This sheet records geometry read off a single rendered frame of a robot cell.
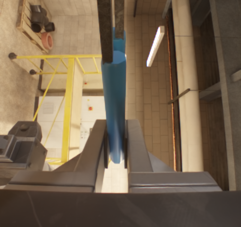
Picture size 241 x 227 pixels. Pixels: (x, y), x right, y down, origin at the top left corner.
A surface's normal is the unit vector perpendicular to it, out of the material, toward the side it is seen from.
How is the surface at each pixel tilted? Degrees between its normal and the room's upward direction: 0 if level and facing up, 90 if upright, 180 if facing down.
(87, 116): 90
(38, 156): 0
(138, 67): 90
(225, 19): 90
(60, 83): 90
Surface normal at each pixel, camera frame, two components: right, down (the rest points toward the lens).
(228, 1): 0.00, -0.17
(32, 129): 0.00, -0.61
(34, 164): 1.00, 0.00
